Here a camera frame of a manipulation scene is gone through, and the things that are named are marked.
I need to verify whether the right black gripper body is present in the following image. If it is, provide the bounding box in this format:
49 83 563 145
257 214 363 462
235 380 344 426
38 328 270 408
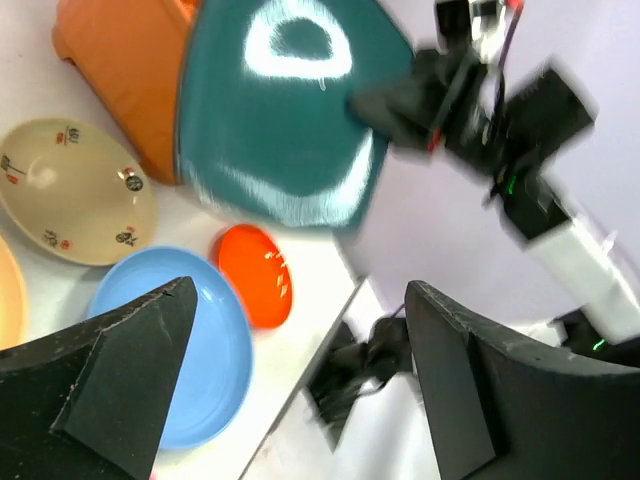
414 48 497 175

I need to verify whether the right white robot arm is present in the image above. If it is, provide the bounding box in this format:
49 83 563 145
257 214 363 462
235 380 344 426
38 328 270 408
347 48 639 345

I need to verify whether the orange plastic bin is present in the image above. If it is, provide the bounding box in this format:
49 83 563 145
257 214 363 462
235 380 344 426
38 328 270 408
52 0 201 185

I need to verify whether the blue round plate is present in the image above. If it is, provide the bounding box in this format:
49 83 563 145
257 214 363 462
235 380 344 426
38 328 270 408
87 246 254 450

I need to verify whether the small beige patterned plate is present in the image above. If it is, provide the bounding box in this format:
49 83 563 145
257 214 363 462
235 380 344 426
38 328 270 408
1 118 157 266

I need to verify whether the small orange round plate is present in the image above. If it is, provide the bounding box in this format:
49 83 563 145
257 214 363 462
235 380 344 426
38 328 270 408
209 224 293 330

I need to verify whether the yellow round plate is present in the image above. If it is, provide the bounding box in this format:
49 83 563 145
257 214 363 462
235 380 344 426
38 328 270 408
0 239 29 350

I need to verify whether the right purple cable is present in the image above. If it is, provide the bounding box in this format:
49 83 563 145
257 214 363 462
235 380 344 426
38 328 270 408
492 0 526 121

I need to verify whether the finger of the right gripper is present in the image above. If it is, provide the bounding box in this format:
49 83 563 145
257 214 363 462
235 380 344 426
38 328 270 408
347 79 440 150

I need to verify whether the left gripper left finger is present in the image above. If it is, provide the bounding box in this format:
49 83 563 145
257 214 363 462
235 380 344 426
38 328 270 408
1 277 197 479

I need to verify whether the teal square plate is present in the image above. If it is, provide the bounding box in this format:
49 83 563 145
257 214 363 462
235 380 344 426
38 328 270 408
174 1 413 231

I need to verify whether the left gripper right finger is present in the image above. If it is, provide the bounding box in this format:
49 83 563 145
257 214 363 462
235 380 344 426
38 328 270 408
405 281 639 479

